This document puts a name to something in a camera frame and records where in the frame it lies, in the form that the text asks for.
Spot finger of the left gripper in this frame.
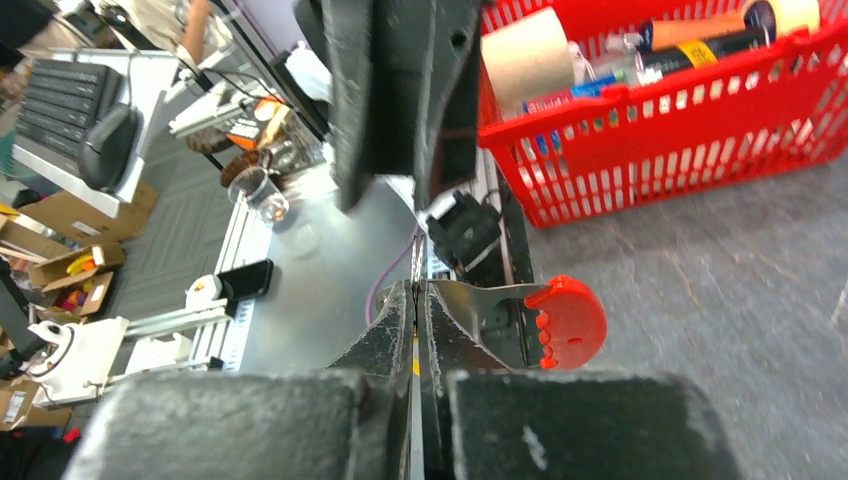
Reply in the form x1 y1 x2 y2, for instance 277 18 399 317
294 1 374 212
370 1 482 210

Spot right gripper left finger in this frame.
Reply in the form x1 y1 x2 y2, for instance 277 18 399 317
64 281 414 479

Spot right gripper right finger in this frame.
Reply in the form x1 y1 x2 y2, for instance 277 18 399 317
418 281 741 479

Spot yellow tagged keys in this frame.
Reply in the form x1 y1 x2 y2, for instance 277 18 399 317
412 335 420 376

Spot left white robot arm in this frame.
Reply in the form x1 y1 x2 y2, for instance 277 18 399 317
294 1 500 271

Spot beige paper roll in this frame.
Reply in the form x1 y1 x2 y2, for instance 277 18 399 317
481 6 577 118

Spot blue snack packet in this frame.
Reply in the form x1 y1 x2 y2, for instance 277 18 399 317
520 72 625 155

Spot clear glass cup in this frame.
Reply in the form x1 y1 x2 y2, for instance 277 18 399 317
227 166 289 225

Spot clear plastic bottle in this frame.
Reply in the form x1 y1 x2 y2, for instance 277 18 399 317
568 33 643 86

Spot orange and blue bottle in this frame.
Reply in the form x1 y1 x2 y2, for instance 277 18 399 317
638 14 746 53

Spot black computer mouse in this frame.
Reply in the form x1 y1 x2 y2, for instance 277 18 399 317
77 104 140 193

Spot black computer keyboard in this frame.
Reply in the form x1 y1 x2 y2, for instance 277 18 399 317
16 59 124 158

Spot cardboard box with items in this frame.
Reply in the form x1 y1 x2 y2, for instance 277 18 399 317
27 242 126 317

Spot black and yellow can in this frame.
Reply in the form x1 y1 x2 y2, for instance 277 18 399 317
637 27 773 85

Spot red plastic basket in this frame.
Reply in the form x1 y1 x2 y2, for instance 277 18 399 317
478 1 847 228

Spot yellow tape roll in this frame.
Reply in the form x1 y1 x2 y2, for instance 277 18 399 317
740 0 821 39

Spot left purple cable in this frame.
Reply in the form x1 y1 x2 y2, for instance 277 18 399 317
364 225 422 326

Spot black phone on rail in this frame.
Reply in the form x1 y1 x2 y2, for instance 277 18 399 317
217 259 275 302

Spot white device on rail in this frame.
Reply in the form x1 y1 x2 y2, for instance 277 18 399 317
27 317 129 409

